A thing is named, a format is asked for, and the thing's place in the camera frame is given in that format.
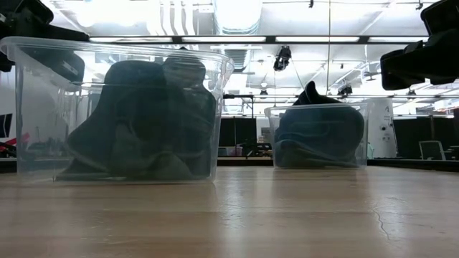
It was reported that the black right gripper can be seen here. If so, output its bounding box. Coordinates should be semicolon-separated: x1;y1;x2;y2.
379;28;459;91

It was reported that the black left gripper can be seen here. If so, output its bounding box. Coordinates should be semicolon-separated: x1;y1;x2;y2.
34;48;86;84

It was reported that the grey-green beanie hat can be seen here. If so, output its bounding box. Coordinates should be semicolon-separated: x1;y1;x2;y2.
107;123;197;181
274;138;361;169

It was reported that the large clear plastic bin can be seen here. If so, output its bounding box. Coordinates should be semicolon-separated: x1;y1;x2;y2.
0;35;236;184

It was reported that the white cylindrical machine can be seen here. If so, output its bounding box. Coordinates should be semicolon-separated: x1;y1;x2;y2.
367;98;398;159

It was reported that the thin vertical pole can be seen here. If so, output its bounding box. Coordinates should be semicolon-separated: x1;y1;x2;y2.
326;0;331;96

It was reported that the office chair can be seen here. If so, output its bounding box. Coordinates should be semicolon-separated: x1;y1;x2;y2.
418;140;448;161

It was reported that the small clear plastic bin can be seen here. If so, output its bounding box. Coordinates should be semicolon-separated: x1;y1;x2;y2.
264;102;370;169

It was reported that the black partition panel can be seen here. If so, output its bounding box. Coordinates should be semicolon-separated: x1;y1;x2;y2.
219;117;258;147

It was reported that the black overhead camera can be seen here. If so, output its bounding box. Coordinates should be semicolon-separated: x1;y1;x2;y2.
272;45;293;72

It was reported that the black frame beam with lights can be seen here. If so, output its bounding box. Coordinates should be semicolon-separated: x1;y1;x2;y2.
88;34;430;46

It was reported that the silver ventilation duct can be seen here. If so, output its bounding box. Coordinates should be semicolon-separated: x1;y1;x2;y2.
214;0;265;36

